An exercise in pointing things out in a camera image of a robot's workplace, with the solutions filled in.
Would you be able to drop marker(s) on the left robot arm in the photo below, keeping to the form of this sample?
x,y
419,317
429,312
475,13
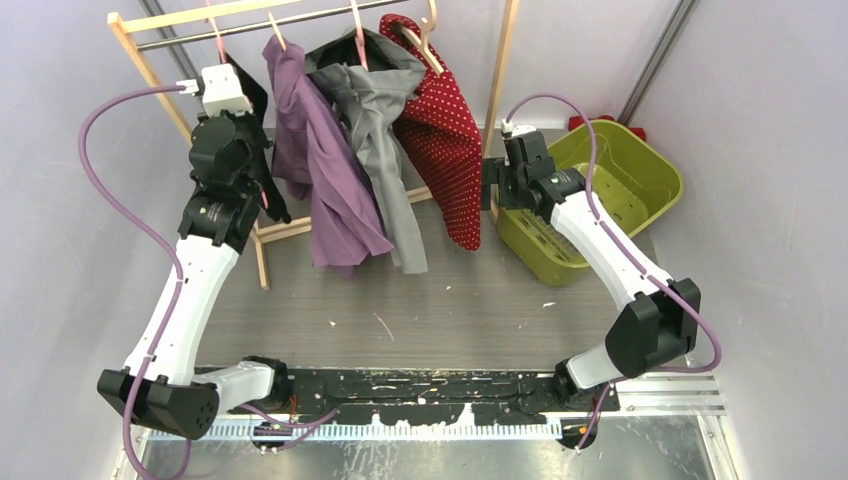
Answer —
x,y
158,386

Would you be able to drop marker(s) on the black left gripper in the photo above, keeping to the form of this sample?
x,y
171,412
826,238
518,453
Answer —
x,y
247,119

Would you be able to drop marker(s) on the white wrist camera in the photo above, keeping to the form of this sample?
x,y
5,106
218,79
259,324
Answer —
x,y
220,91
510,129

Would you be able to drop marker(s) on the pink hanger of grey skirt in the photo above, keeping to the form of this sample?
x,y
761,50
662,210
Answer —
x,y
359,36

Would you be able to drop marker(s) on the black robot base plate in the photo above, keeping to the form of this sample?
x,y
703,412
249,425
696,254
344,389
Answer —
x,y
430,397

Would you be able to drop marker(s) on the metal corner rail left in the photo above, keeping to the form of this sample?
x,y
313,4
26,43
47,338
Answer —
x,y
178,53

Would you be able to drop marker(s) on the metal corner rail right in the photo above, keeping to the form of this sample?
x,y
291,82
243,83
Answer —
x,y
674,27

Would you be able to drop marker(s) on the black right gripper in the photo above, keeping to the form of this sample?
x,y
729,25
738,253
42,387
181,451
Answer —
x,y
495,171

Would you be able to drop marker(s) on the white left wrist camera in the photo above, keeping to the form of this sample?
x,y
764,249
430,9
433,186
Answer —
x,y
220,91

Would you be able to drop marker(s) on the purple skirt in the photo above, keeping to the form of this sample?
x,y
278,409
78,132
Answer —
x,y
312,155

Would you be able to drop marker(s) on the olive green plastic basket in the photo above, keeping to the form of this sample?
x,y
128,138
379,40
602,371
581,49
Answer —
x,y
635,184

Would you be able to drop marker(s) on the black skirt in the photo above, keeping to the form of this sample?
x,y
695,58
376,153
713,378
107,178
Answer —
x,y
272,200

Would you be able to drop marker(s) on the red polka dot skirt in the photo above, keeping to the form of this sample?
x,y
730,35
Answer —
x,y
442,140

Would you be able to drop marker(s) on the grey skirt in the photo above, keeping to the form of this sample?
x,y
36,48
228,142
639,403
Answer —
x,y
369,98

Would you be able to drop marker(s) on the wooden hanger of purple skirt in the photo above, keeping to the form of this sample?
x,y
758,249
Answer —
x,y
277,32

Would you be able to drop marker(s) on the wooden clothes rack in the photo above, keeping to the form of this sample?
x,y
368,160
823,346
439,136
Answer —
x,y
124,31

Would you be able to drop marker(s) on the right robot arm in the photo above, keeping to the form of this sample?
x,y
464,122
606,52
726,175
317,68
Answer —
x,y
656,322

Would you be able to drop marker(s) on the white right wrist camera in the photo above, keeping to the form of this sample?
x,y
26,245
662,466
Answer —
x,y
510,129

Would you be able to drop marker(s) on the pink wire hanger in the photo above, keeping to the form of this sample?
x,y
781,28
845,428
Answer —
x,y
223,60

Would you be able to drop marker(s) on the wooden hanger of red skirt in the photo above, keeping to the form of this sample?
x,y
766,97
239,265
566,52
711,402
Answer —
x,y
420,40

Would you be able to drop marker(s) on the metal corner rail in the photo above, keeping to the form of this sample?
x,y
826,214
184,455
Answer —
x,y
178,53
674,27

